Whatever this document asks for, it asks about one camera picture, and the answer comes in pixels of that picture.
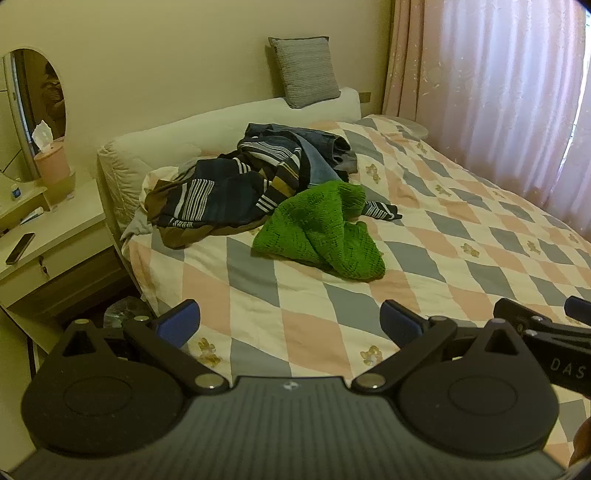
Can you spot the blue denim jeans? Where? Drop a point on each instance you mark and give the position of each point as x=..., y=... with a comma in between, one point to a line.
x=323, y=152

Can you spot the person's right hand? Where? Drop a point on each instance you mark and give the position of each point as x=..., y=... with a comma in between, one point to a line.
x=582, y=441

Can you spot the cream vanity table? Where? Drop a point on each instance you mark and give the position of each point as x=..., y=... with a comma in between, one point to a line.
x=69, y=235

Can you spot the pink curtain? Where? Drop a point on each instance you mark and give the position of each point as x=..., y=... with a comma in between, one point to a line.
x=406, y=55

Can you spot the white cloth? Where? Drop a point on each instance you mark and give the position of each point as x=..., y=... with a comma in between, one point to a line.
x=159, y=177

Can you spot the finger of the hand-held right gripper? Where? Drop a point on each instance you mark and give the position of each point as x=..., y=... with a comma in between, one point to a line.
x=512, y=311
x=579, y=309

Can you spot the white sheer curtain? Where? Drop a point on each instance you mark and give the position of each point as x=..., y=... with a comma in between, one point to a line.
x=508, y=92

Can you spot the navy striped garment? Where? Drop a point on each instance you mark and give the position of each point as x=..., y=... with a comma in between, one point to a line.
x=217, y=198

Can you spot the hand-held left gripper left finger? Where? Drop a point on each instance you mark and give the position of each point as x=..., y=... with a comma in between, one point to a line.
x=178, y=322

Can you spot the white tube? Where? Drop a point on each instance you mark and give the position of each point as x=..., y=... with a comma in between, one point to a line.
x=32, y=215

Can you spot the bed with diamond-pattern sheet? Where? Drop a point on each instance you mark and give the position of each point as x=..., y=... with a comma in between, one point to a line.
x=323, y=295

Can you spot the oval mirror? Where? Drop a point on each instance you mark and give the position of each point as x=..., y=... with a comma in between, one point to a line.
x=41, y=92

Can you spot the grey pillow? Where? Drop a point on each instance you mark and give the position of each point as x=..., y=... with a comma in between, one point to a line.
x=304, y=69

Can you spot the pink tissue holder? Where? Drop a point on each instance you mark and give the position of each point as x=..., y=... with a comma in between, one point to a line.
x=53, y=161

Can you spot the cream padded headboard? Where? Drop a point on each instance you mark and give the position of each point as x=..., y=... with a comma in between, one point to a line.
x=152, y=143

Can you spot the brown wall outlet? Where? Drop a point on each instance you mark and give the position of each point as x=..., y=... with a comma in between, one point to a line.
x=365, y=97

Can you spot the clear plastic bag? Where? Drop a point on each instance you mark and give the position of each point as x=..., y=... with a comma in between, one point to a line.
x=122, y=309

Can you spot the black smartphone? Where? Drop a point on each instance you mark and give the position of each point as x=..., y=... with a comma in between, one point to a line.
x=21, y=248

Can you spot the green knit sweater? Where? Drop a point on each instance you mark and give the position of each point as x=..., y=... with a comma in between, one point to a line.
x=318, y=230

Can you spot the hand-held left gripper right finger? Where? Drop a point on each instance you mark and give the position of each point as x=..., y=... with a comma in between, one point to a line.
x=399, y=324

